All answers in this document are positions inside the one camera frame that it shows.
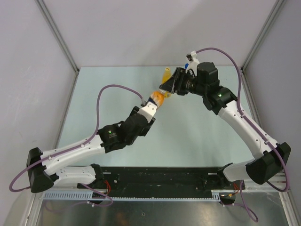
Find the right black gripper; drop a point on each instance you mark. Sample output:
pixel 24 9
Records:
pixel 176 82

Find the orange Pocari Sweat bottle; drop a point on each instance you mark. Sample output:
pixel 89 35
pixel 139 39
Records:
pixel 158 97

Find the yellow juice bottle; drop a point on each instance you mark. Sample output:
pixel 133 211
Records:
pixel 166 75

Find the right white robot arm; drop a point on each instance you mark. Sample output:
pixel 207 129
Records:
pixel 269 156

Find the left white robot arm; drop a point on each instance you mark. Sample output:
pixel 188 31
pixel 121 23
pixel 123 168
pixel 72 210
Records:
pixel 47 169

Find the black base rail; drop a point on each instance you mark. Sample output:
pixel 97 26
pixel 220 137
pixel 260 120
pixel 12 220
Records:
pixel 162 182

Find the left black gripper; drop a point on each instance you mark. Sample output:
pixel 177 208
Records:
pixel 146 128

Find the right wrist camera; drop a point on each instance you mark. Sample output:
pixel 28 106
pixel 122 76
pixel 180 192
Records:
pixel 192 61

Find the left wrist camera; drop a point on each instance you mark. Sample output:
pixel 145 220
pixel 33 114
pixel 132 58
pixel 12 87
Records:
pixel 149 110

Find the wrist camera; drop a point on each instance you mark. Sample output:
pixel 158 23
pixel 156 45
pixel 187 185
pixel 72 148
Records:
pixel 149 110
pixel 192 61

